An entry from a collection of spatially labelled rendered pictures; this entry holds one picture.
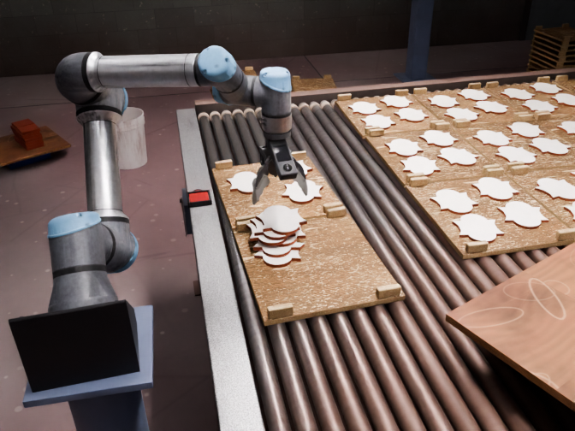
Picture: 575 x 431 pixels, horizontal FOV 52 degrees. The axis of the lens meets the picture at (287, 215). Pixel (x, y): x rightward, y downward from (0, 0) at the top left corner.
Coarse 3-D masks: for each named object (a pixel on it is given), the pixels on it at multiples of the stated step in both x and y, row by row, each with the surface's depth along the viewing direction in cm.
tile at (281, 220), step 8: (272, 208) 165; (280, 208) 164; (288, 208) 164; (256, 216) 161; (264, 216) 161; (272, 216) 160; (280, 216) 160; (288, 216) 160; (296, 216) 160; (264, 224) 157; (272, 224) 157; (280, 224) 157; (288, 224) 157; (296, 224) 157; (304, 224) 159; (280, 232) 154; (288, 232) 154
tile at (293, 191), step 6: (306, 180) 191; (288, 186) 188; (294, 186) 188; (312, 186) 187; (318, 186) 187; (288, 192) 184; (294, 192) 184; (300, 192) 184; (312, 192) 184; (318, 192) 184; (294, 198) 181; (300, 198) 181; (306, 198) 181; (312, 198) 181; (318, 198) 182
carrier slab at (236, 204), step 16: (304, 160) 207; (224, 176) 197; (272, 176) 197; (320, 176) 196; (224, 192) 187; (272, 192) 187; (320, 192) 186; (224, 208) 181; (240, 208) 179; (256, 208) 178; (304, 208) 178; (320, 208) 178
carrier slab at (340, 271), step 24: (240, 240) 163; (312, 240) 162; (336, 240) 162; (360, 240) 162; (264, 264) 153; (288, 264) 153; (312, 264) 152; (336, 264) 152; (360, 264) 152; (264, 288) 144; (288, 288) 144; (312, 288) 144; (336, 288) 144; (360, 288) 143; (264, 312) 136; (312, 312) 136; (336, 312) 138
